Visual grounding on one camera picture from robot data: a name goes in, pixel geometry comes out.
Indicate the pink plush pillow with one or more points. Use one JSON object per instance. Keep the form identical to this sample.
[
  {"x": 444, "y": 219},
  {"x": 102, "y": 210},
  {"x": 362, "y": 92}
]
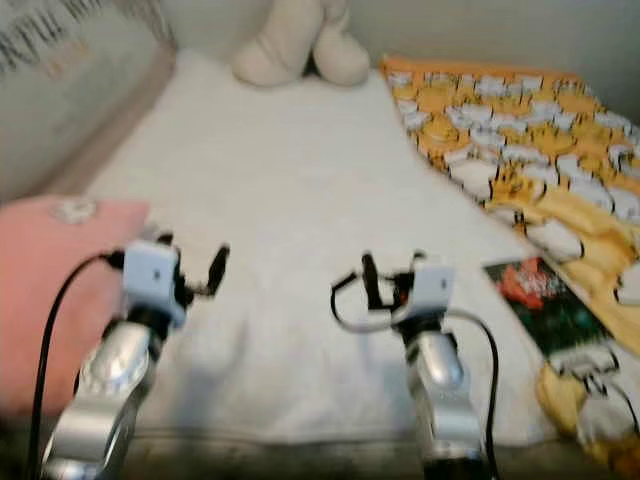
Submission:
[{"x": 50, "y": 300}]

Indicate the yellow cartoon print blanket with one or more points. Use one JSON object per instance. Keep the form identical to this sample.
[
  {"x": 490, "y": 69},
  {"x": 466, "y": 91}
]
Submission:
[{"x": 510, "y": 130}]

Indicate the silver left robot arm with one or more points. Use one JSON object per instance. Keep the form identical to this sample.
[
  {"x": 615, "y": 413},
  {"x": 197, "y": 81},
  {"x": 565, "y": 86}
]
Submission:
[{"x": 115, "y": 372}]

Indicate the white quilted mattress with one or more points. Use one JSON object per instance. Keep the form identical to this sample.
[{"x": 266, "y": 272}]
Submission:
[{"x": 290, "y": 180}]

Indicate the dark cover book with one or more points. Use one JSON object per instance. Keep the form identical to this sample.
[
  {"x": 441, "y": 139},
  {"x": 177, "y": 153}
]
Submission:
[{"x": 550, "y": 310}]

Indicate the beige plush toy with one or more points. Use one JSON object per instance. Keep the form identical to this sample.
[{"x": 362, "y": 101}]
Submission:
[{"x": 280, "y": 50}]

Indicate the grey printed headboard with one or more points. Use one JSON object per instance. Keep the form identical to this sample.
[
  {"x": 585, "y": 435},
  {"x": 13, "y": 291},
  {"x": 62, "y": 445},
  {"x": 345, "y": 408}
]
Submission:
[{"x": 60, "y": 90}]

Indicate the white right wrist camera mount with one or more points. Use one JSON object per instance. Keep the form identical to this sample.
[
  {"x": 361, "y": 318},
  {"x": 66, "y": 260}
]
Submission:
[{"x": 433, "y": 287}]

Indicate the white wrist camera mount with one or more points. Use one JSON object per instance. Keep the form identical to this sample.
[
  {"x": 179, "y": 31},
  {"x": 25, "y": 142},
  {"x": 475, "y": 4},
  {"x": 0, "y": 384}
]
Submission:
[
  {"x": 150, "y": 277},
  {"x": 433, "y": 287}
]

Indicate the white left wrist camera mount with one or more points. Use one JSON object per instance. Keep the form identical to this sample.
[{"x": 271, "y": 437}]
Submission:
[{"x": 150, "y": 277}]

